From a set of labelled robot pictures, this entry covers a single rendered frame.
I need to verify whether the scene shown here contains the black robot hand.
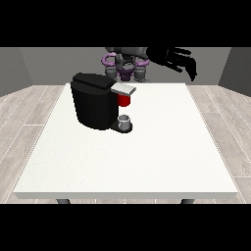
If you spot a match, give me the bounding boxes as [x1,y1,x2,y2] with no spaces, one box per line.
[145,47,198,82]

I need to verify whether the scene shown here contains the pale grey machine lid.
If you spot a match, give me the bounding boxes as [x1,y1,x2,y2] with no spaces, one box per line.
[110,81,137,98]

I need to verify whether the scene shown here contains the red pod holder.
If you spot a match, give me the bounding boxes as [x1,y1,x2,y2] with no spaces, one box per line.
[117,93,131,108]

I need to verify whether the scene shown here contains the black coffee machine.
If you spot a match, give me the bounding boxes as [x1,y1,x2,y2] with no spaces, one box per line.
[70,72,134,134]

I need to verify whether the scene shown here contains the grey robot trunk purple rings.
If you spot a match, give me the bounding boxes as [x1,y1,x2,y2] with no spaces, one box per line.
[100,47,152,83]

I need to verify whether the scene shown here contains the small grey cup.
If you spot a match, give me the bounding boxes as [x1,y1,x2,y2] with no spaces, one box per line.
[117,114,132,131]

